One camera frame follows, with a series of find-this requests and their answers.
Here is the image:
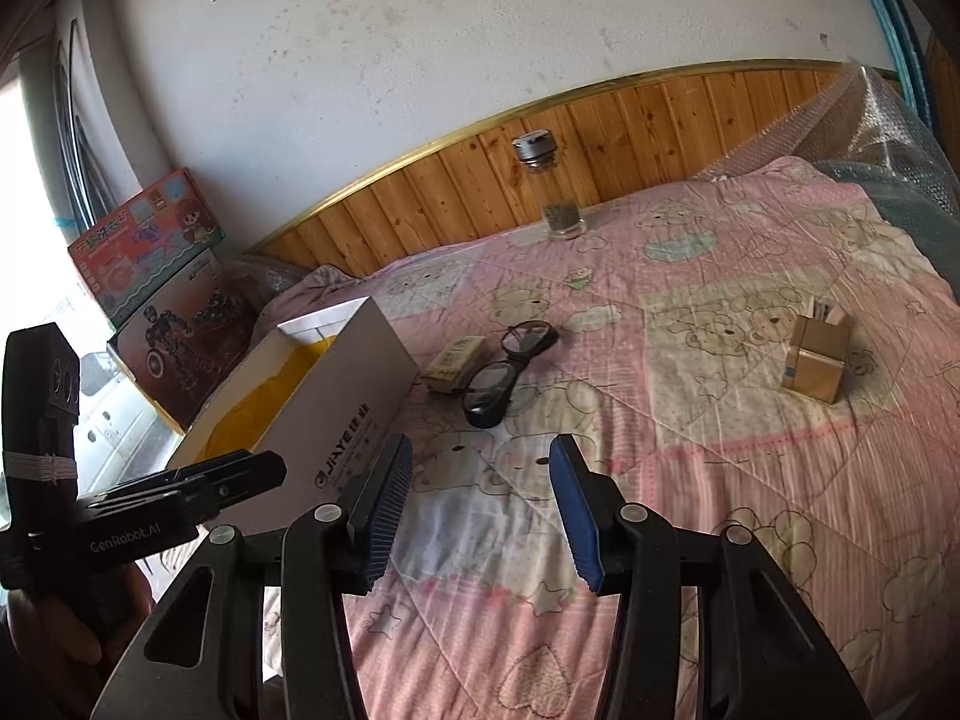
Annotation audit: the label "glass bottle with metal lid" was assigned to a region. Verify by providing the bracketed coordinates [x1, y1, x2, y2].
[511, 131, 587, 239]

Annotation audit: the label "colourful cartoon toy box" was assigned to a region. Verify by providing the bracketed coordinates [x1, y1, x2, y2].
[67, 167, 226, 331]

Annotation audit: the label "window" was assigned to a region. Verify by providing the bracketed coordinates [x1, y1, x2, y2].
[0, 0, 177, 518]

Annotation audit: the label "gold cardboard box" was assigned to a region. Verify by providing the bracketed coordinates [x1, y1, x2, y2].
[780, 300, 852, 406]

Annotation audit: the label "blue frame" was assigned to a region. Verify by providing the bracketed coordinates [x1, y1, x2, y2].
[836, 0, 935, 113]

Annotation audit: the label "white cardboard box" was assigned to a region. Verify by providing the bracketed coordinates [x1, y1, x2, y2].
[166, 296, 419, 533]

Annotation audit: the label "person's left hand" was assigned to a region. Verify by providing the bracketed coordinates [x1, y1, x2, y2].
[0, 566, 155, 720]

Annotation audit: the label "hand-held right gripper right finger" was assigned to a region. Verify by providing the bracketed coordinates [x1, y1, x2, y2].
[549, 433, 875, 720]

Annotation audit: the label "bubble wrap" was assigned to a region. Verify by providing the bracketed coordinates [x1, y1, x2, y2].
[240, 255, 316, 301]
[701, 60, 960, 241]

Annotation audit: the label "wooden headboard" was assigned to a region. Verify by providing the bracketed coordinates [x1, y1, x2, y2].
[244, 58, 901, 275]

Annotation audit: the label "robot figure toy box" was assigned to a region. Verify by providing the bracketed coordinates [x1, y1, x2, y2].
[106, 247, 260, 434]

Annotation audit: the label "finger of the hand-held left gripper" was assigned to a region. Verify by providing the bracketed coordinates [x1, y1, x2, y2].
[94, 450, 287, 524]

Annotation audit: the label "brown wooden door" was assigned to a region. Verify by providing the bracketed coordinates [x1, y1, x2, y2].
[922, 22, 960, 140]

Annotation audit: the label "black framed glasses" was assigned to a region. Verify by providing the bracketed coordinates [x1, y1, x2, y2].
[461, 321, 560, 428]

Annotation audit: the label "pink printed blanket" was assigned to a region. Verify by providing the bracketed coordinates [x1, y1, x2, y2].
[150, 156, 960, 720]

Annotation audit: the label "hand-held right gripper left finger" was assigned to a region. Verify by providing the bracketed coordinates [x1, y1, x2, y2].
[90, 433, 415, 720]

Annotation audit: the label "beige tissue packet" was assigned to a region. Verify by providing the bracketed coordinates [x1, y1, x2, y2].
[420, 336, 487, 395]

